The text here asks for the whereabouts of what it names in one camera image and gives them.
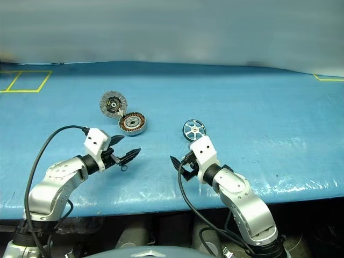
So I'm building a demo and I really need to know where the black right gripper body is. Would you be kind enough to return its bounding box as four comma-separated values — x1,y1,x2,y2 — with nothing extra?
179,150,200,182

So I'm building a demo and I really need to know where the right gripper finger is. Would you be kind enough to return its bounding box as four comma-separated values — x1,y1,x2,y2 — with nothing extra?
169,155,184,170

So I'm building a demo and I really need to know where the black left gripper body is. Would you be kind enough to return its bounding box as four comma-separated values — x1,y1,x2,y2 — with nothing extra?
101,146,127,169

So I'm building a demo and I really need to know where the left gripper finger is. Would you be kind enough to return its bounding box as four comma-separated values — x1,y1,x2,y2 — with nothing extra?
109,135,125,148
118,147,142,166

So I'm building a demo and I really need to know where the silver motor housing with copper windings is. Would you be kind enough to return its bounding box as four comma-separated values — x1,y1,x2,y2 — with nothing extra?
118,111,148,137

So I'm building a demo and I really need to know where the silver motor cover with circuit board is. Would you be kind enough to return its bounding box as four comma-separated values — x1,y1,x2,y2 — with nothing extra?
99,90,129,119

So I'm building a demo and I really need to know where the dark spoked motor rotor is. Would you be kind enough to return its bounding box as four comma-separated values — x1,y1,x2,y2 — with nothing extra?
182,119,206,142

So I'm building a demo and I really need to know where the dark grey rounded shape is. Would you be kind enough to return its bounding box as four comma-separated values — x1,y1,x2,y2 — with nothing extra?
191,220,225,257
117,222,150,251

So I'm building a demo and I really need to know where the grey-blue robot torso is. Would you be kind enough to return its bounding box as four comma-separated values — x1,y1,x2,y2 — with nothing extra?
98,245,201,258

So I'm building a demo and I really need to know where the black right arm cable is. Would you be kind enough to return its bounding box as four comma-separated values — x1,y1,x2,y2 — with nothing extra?
177,157,256,256

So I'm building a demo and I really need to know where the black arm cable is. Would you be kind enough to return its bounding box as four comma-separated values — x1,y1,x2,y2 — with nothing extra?
177,157,256,256
23,125,90,229

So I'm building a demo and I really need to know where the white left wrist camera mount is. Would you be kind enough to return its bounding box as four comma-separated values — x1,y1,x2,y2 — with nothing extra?
83,128,111,173

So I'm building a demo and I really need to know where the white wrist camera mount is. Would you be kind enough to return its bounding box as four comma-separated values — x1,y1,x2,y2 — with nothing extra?
189,135,219,185
83,128,111,173

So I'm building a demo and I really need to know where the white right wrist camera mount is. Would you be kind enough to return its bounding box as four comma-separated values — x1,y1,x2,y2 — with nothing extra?
189,135,219,185

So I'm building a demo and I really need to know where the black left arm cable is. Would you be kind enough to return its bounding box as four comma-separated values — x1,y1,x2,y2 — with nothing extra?
23,125,90,229

